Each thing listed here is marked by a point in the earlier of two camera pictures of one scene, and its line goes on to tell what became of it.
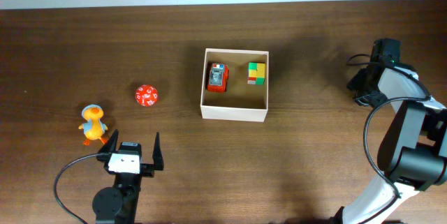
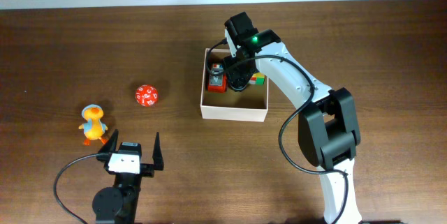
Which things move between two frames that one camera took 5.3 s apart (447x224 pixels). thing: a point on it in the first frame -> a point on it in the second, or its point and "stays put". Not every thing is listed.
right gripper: [354, 84] -> [230, 69]
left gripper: [148, 168] stays put
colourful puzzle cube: [256, 73] stays put
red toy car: [218, 78] stays put
